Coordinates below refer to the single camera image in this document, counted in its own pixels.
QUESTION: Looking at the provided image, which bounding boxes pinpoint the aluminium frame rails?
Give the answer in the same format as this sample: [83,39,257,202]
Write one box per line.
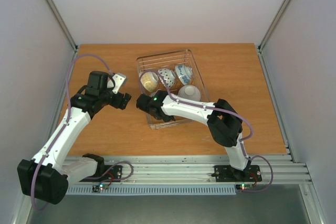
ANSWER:
[25,0,313,185]

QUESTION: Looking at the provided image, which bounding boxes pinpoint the blue floral white bowl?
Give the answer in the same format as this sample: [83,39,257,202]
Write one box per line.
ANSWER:
[175,64,193,85]

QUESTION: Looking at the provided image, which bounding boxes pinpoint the right circuit board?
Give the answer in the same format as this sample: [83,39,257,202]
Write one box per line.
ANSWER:
[236,183,256,190]

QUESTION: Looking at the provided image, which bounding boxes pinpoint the grey slotted cable duct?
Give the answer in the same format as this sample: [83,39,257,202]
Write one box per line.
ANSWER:
[67,185,236,196]

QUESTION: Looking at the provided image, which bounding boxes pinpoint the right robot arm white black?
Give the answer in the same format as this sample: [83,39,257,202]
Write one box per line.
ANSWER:
[136,90,253,182]

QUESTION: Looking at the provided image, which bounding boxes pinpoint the yellow patterned bowl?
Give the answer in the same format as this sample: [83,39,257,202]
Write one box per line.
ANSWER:
[139,72,159,92]

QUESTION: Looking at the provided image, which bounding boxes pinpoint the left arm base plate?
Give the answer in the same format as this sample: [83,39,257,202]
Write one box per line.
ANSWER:
[80,165,123,183]

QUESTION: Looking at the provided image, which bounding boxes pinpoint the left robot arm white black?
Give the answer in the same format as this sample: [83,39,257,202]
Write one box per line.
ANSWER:
[17,71,131,205]

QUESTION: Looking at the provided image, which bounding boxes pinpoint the pink patterned bowl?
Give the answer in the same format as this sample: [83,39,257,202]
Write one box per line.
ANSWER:
[158,68,176,89]

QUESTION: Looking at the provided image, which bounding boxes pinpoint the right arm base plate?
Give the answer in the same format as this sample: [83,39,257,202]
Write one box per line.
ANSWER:
[212,165,262,183]

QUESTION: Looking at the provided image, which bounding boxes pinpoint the left circuit board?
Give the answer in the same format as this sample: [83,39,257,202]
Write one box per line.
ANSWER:
[92,184,109,193]

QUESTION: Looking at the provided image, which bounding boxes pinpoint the wire dish rack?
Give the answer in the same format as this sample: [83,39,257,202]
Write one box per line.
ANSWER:
[136,48,211,130]

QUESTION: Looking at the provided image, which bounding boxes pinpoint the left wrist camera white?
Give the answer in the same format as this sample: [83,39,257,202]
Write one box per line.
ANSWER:
[111,73,127,94]

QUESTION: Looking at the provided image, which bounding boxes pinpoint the circuit board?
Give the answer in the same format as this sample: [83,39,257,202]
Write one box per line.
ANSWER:
[236,183,256,190]
[92,184,109,193]

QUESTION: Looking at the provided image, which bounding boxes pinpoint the white upturned bowl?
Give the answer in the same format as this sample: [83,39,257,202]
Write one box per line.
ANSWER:
[178,85,201,101]

